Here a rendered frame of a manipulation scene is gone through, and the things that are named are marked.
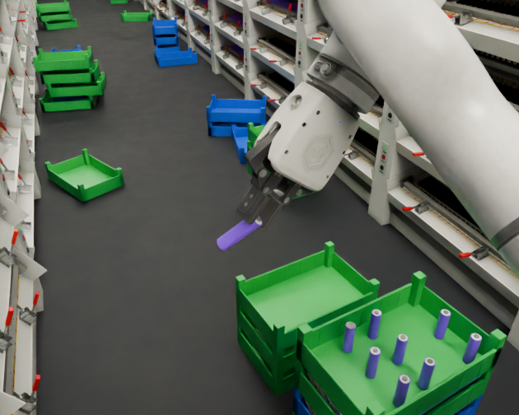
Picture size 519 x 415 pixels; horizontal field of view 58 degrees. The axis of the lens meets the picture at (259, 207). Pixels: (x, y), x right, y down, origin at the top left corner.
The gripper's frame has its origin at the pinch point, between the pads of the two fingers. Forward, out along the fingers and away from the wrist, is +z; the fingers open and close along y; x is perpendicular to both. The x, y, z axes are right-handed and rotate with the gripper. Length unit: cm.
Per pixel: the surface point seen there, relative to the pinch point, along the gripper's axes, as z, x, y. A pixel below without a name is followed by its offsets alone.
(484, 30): -57, 35, 69
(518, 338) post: 3, -8, 105
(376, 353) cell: 13.2, -8.1, 35.1
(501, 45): -54, 28, 68
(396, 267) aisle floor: 9, 34, 107
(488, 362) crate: 5, -18, 51
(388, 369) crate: 15.7, -8.8, 42.0
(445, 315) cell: 2.7, -8.4, 48.4
